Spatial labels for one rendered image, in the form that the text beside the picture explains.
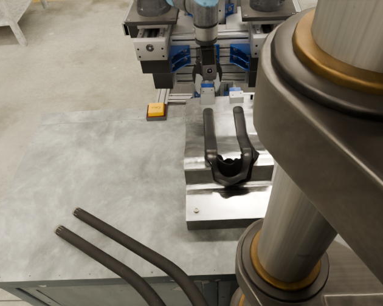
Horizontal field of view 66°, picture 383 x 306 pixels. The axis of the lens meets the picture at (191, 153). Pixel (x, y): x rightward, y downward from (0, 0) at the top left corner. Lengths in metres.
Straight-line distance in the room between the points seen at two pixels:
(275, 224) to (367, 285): 0.15
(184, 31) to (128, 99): 1.32
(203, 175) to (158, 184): 0.19
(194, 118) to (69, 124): 0.54
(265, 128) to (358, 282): 0.25
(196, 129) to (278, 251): 0.79
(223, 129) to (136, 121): 0.38
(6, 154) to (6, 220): 1.54
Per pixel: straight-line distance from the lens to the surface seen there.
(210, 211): 0.87
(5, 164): 2.58
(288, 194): 0.21
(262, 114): 0.16
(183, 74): 1.54
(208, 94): 1.09
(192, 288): 0.71
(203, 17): 0.95
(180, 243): 0.90
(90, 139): 1.22
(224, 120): 1.06
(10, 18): 3.84
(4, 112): 3.07
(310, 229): 0.24
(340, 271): 0.37
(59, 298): 1.27
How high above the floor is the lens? 1.62
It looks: 50 degrees down
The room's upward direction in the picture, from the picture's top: 6 degrees counter-clockwise
